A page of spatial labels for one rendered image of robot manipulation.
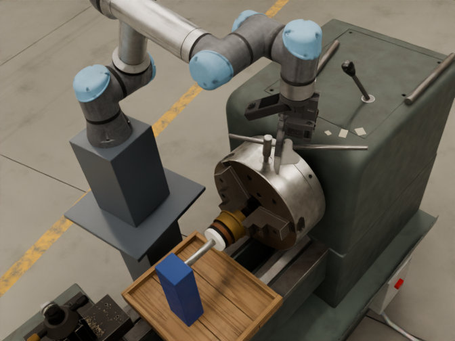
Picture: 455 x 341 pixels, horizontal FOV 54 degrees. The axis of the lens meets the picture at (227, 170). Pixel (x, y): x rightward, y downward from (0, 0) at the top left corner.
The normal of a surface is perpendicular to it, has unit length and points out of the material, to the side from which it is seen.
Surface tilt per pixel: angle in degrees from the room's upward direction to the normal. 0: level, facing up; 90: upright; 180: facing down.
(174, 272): 0
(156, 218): 0
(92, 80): 7
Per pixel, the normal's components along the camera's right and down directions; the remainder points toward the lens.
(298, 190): 0.46, -0.14
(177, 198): -0.09, -0.70
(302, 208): 0.61, 0.12
